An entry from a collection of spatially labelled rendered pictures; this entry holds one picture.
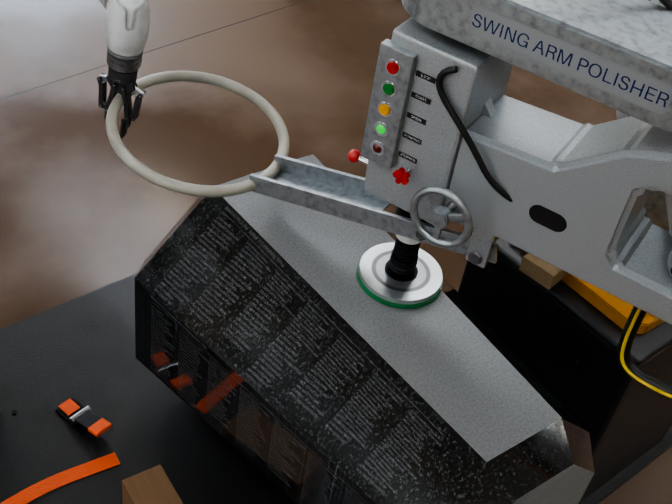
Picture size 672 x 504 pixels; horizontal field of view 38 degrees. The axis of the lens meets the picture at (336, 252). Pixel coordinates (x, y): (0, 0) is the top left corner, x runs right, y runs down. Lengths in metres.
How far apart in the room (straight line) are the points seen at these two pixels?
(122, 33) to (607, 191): 1.24
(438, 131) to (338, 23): 3.16
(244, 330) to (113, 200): 1.52
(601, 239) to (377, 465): 0.72
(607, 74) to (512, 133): 0.30
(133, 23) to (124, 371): 1.24
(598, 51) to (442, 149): 0.42
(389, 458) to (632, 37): 1.05
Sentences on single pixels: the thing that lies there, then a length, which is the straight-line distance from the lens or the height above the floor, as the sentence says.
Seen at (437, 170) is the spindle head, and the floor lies 1.27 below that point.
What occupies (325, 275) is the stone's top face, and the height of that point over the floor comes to 0.82.
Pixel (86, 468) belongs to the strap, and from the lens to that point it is 3.04.
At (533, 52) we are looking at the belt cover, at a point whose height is 1.62.
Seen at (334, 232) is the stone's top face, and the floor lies 0.82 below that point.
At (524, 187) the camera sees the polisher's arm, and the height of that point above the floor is 1.32.
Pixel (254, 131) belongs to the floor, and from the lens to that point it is 4.31.
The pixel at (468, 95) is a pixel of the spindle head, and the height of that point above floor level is 1.47.
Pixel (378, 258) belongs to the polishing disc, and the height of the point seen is 0.85.
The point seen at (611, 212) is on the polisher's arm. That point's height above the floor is 1.36.
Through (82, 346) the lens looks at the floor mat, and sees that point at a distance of 3.35.
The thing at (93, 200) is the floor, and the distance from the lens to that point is 3.91.
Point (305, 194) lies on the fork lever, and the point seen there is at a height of 0.98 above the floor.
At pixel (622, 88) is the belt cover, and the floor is 1.62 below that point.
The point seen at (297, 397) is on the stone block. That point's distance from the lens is 2.38.
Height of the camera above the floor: 2.51
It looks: 42 degrees down
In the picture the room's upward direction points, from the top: 10 degrees clockwise
